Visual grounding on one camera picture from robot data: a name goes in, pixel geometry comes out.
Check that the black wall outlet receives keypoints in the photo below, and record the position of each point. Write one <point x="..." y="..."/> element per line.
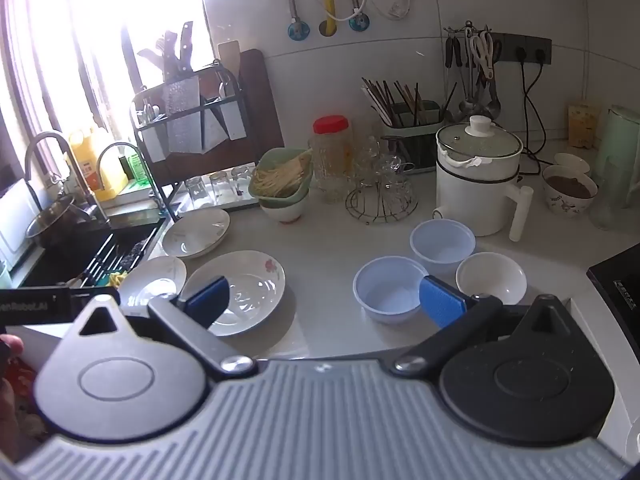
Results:
<point x="530" y="45"/>

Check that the yellow sponge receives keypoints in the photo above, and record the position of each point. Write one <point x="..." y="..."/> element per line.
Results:
<point x="118" y="276"/>

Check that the white bowl under colander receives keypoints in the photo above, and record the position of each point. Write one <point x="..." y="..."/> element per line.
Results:
<point x="282" y="214"/>

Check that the clear drinking glass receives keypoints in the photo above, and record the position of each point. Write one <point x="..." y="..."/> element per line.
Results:
<point x="395" y="172"/>
<point x="367" y="150"/>

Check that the small white plate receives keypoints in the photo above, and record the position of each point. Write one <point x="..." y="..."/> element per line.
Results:
<point x="150" y="280"/>

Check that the yellow box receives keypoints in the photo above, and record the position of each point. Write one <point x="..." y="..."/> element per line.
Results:
<point x="582" y="125"/>

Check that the pale blue plastic bowl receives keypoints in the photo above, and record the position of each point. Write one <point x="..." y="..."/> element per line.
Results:
<point x="385" y="290"/>

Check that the orange detergent bottle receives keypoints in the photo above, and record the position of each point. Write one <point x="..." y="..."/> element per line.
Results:
<point x="92" y="165"/>

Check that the tall metal faucet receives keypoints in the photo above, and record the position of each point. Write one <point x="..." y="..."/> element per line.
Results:
<point x="47" y="136"/>

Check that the steel cleaver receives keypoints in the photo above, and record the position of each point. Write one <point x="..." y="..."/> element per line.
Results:
<point x="182" y="110"/>

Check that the black dish rack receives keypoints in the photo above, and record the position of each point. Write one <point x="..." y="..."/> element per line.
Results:
<point x="232" y="120"/>

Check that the dried pale noodles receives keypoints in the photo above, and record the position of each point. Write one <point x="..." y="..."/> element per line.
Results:
<point x="277" y="177"/>

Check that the green mug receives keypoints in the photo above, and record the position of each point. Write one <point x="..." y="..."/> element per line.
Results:
<point x="622" y="135"/>

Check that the short metal faucet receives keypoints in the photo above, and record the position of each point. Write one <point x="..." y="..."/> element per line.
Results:
<point x="117" y="146"/>

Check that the upturned clear glass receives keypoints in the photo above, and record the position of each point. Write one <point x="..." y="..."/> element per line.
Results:
<point x="220" y="187"/>
<point x="197" y="192"/>
<point x="241" y="180"/>

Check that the white electric cooking pot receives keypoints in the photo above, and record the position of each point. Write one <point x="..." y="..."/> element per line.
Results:
<point x="470" y="185"/>

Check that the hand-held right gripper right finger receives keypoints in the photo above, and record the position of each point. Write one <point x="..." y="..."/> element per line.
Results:
<point x="440" y="302"/>

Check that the white plate with faint print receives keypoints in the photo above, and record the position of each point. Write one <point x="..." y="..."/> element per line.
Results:
<point x="195" y="235"/>

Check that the wooden spatula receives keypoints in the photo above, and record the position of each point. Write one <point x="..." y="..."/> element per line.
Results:
<point x="227" y="57"/>

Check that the small white bowl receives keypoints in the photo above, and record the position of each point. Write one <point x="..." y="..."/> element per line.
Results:
<point x="572" y="160"/>

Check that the clear jar with red lid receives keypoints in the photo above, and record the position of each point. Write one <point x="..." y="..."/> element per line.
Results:
<point x="330" y="160"/>

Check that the white plate with pink flower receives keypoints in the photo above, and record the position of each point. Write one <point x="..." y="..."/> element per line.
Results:
<point x="250" y="290"/>

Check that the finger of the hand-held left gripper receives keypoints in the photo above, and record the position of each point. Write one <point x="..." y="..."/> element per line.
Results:
<point x="92" y="294"/>

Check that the person's left hand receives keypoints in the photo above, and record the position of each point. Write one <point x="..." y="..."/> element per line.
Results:
<point x="11" y="345"/>

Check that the steel cooking pot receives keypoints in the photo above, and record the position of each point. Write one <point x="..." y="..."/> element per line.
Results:
<point x="50" y="220"/>

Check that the green bottle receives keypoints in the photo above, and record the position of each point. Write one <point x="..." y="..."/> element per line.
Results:
<point x="137" y="167"/>

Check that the black induction cooktop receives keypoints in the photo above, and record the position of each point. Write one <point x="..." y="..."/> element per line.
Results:
<point x="617" y="285"/>

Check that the white ceramic bowl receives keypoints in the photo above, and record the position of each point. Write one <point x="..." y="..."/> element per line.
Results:
<point x="492" y="275"/>

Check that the bundle of chopsticks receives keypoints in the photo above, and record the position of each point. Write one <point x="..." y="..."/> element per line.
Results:
<point x="385" y="100"/>

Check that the green chopstick holder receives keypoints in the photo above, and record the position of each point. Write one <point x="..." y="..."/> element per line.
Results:
<point x="425" y="110"/>

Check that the metal utensil hanging rack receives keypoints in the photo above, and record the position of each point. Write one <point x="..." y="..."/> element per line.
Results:
<point x="469" y="30"/>

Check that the green plastic colander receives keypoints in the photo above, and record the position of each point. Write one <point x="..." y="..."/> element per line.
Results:
<point x="272" y="156"/>

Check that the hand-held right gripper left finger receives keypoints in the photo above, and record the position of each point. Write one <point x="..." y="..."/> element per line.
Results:
<point x="207" y="300"/>

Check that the white plastic cup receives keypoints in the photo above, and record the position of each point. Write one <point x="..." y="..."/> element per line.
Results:
<point x="442" y="245"/>

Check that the patterned bowl with brown contents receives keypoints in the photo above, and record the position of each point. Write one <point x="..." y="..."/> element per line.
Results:
<point x="570" y="203"/>

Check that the clear glass jug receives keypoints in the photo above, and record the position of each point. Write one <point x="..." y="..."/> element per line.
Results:
<point x="605" y="205"/>

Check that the window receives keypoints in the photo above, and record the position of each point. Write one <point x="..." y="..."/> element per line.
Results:
<point x="100" y="10"/>

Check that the brown cutting board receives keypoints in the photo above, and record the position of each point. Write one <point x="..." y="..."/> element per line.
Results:
<point x="260" y="110"/>

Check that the black kitchen sink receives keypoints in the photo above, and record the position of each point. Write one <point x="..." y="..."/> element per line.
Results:
<point x="60" y="265"/>

